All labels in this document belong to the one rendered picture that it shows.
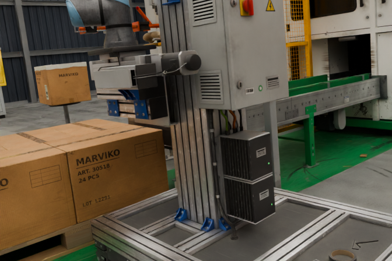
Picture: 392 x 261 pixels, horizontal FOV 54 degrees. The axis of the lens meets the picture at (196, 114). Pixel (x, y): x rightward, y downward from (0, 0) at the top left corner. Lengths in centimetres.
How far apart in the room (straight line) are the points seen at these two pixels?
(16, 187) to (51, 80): 211
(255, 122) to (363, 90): 143
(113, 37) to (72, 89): 241
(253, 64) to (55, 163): 116
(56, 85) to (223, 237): 278
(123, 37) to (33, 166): 81
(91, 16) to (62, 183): 90
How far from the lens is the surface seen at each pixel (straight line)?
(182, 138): 171
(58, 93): 405
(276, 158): 258
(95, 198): 222
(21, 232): 214
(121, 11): 172
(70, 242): 224
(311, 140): 319
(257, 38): 148
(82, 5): 173
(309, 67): 440
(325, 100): 331
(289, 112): 293
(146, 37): 259
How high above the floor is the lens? 97
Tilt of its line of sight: 9 degrees down
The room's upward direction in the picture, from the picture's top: 6 degrees counter-clockwise
